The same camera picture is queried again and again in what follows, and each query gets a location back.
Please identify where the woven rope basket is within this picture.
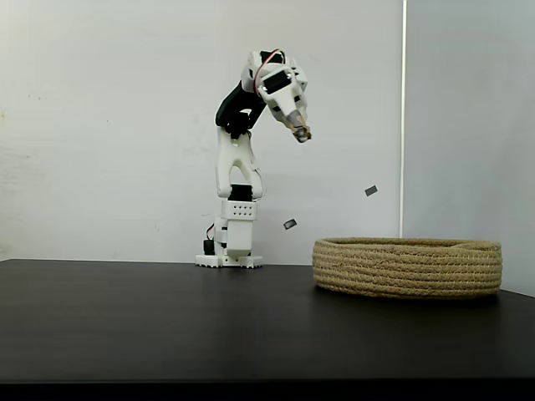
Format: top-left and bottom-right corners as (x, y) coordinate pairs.
(312, 236), (503, 301)

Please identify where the red white wrist cable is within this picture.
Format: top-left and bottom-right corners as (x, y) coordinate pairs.
(252, 48), (286, 95)

